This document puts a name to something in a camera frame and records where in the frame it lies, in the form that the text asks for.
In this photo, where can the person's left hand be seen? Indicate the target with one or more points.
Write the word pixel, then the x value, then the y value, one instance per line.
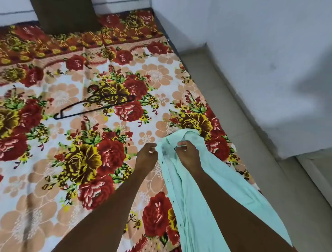
pixel 146 159

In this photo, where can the person's right hand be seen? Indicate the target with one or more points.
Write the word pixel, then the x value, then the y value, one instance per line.
pixel 188 157

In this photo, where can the mint green shirt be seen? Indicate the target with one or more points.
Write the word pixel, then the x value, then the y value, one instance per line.
pixel 192 207

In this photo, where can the black hanger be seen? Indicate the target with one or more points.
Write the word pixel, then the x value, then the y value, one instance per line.
pixel 77 110

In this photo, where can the person's right forearm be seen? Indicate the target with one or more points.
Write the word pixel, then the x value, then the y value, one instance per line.
pixel 233 218

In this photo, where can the person's left forearm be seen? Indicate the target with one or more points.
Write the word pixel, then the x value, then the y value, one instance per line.
pixel 109 213

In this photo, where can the floral bedsheet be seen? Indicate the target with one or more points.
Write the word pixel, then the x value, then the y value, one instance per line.
pixel 77 161

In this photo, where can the dark mattress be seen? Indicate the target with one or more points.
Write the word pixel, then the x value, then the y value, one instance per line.
pixel 163 30

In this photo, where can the dark brown pillow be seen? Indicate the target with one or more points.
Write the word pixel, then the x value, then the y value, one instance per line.
pixel 64 15

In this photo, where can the pale door with frame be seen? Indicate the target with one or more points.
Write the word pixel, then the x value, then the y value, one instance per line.
pixel 316 171

